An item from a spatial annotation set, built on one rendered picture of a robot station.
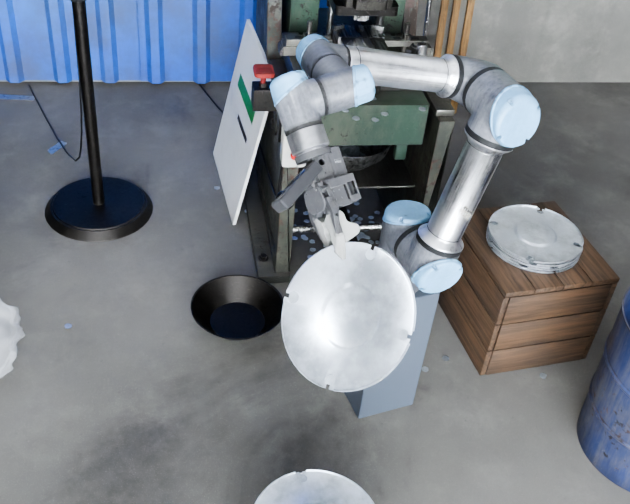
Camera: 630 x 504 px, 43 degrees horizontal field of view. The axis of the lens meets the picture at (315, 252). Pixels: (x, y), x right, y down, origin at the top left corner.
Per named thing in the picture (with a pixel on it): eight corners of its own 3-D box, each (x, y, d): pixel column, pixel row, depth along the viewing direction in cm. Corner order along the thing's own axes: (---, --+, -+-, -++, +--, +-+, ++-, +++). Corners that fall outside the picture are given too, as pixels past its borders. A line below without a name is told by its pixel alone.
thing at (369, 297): (431, 268, 163) (434, 268, 162) (388, 406, 160) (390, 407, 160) (309, 220, 151) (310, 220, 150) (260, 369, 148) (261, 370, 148)
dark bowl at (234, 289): (289, 351, 253) (290, 336, 249) (192, 357, 248) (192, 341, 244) (277, 288, 276) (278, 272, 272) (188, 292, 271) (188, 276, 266)
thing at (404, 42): (432, 56, 265) (438, 27, 259) (383, 56, 262) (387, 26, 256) (427, 48, 270) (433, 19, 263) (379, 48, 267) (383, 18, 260)
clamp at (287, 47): (331, 56, 259) (335, 25, 253) (280, 55, 256) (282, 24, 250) (328, 47, 264) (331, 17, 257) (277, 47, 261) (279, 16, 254)
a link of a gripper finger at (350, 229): (371, 249, 153) (354, 203, 153) (345, 258, 150) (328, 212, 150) (363, 252, 155) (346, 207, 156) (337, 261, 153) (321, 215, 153)
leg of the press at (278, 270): (291, 282, 279) (313, 37, 223) (258, 284, 277) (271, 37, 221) (261, 142, 349) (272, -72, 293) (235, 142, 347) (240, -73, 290)
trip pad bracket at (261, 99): (282, 144, 250) (286, 87, 238) (251, 144, 248) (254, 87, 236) (280, 134, 255) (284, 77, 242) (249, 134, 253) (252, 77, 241)
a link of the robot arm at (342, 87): (353, 47, 160) (301, 62, 158) (377, 72, 152) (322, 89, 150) (356, 81, 165) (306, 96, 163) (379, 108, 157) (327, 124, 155)
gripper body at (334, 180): (363, 201, 153) (342, 141, 153) (326, 213, 149) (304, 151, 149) (344, 209, 160) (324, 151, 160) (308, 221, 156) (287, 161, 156)
